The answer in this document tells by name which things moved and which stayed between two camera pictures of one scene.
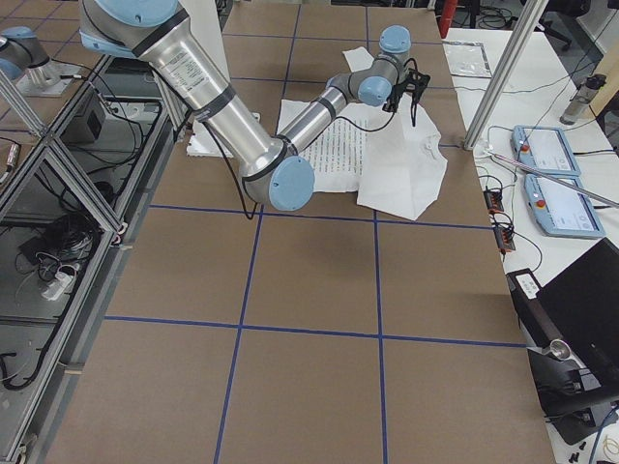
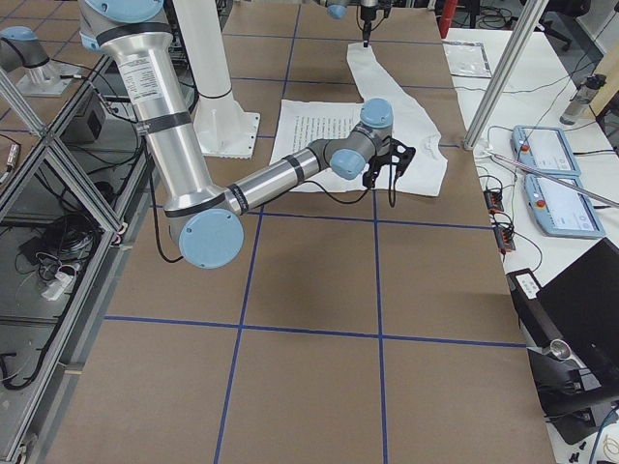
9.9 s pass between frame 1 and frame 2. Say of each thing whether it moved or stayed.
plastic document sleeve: stayed
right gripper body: moved
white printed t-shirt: moved
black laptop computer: stayed
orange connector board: stayed
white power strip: stayed
